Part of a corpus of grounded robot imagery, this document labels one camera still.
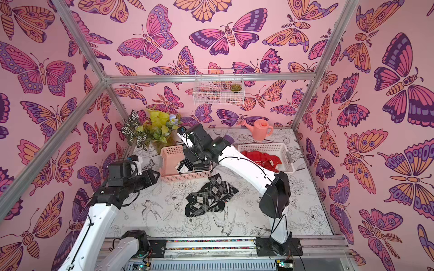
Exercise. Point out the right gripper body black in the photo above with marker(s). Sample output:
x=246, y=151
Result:
x=195, y=157

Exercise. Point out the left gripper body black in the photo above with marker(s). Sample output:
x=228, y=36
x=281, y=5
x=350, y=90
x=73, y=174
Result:
x=139, y=182

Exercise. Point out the black white striped sock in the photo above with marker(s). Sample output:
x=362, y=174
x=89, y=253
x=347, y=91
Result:
x=186, y=166

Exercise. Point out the black plaid sock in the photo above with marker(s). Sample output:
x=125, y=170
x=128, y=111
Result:
x=218, y=191

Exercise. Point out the red patterned sock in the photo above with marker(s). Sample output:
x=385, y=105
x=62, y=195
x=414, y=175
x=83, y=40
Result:
x=265, y=160

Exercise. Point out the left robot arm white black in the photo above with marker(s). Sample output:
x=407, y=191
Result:
x=82, y=254

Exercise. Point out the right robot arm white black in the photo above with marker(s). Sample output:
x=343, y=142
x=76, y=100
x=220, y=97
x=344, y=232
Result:
x=270, y=185

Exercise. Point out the pink plastic basket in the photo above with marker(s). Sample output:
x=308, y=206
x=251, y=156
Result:
x=171, y=157

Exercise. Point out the white plastic basket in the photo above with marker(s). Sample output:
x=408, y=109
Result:
x=278, y=149

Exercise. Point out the purple pink garden trowel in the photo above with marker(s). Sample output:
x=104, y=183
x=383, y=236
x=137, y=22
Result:
x=229, y=139

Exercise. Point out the artificial plant bouquet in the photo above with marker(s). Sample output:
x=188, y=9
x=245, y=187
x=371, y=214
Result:
x=145, y=128

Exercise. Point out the pink watering can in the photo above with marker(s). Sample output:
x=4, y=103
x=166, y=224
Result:
x=260, y=130

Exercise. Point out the small green succulent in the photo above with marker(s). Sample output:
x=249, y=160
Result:
x=236, y=87

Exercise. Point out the white wire wall basket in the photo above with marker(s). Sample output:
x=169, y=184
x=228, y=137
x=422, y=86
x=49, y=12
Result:
x=212, y=86

